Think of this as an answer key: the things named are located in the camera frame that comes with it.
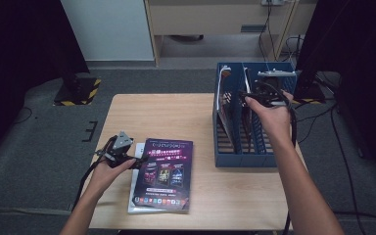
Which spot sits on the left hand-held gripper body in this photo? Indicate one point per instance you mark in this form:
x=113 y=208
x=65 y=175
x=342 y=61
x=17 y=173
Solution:
x=117 y=151

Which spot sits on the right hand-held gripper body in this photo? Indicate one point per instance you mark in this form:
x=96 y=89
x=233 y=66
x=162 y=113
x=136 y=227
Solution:
x=271 y=88

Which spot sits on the purple magazine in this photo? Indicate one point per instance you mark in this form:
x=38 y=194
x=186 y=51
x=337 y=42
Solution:
x=163 y=176
x=247 y=81

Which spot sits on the white picture-grid book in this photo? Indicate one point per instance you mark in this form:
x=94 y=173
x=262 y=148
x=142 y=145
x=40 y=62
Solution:
x=133 y=192

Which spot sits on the blue plastic file rack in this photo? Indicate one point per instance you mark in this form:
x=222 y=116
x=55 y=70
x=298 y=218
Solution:
x=241 y=161

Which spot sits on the person's left hand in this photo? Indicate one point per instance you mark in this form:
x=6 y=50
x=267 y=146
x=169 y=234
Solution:
x=106 y=178

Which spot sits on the person's right hand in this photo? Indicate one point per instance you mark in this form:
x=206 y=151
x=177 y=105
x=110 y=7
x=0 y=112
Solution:
x=274 y=120

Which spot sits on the black yellow-striped stand base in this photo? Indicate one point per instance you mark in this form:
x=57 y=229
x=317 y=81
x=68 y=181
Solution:
x=78 y=89
x=308 y=91

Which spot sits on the light wooden desk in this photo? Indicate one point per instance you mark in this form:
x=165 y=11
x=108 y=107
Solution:
x=209 y=16

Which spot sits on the dark curtain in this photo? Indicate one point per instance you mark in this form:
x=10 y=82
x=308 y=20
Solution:
x=19 y=58
x=355 y=49

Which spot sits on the white cabinet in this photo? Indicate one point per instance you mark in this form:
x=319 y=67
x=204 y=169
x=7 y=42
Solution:
x=111 y=29

